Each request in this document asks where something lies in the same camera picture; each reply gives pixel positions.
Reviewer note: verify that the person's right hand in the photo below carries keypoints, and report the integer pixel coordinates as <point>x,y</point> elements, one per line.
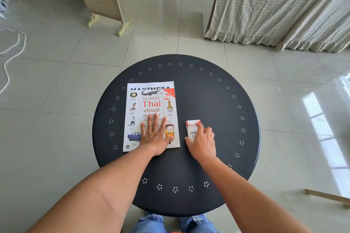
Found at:
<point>203,145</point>

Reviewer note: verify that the person's left hand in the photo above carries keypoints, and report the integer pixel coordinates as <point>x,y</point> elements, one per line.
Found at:
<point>154,138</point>

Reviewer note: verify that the person's left middle finger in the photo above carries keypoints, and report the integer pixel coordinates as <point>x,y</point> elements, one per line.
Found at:
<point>155,123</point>

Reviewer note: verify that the person's right thumb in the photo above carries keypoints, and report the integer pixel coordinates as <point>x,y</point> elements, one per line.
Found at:
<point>188,141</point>

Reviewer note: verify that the person's left little finger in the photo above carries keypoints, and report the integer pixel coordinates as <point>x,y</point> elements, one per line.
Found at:
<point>142,129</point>

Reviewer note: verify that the person's left thumb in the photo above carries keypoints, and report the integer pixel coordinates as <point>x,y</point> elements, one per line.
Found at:
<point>170,139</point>

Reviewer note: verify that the small white red carton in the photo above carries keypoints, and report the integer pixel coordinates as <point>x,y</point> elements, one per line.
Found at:
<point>191,129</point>

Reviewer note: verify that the white illustrated dictionary book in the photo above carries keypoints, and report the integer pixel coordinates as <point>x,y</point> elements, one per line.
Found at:
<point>151,96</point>

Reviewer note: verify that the person's left forearm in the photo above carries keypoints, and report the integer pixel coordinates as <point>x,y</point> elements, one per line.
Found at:
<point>109,194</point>

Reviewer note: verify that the person's right forearm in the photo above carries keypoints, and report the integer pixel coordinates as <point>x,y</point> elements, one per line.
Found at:
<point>246,194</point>

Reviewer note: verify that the round black perforated table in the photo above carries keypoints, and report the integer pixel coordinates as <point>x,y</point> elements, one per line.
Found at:
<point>210,96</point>

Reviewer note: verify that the ripped blue jeans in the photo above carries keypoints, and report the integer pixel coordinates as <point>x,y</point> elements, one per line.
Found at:
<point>150,224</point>

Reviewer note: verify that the light wooden bar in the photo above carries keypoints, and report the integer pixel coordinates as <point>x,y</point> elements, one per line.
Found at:
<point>328,196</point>

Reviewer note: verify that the large cream ruffled cloth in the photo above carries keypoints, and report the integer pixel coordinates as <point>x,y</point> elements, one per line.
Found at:
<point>254,3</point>

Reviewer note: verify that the cream crinkled cloth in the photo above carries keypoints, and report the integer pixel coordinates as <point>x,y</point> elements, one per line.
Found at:
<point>325,28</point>

